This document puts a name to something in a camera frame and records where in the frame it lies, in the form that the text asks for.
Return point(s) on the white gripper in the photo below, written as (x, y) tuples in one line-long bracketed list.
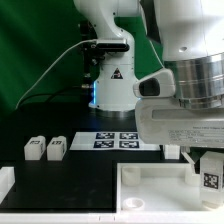
[(162, 121)]

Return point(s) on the white square tabletop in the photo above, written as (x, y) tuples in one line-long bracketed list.
[(159, 187)]

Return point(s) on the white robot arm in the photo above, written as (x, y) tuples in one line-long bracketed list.
[(183, 102)]

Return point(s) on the white sheet with tags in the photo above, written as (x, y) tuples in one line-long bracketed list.
[(110, 141)]

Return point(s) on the white left obstacle block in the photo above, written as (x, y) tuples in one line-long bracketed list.
[(7, 180)]

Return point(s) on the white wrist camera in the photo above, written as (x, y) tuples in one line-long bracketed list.
[(160, 84)]

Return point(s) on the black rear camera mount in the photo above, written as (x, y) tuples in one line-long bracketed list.
[(94, 53)]

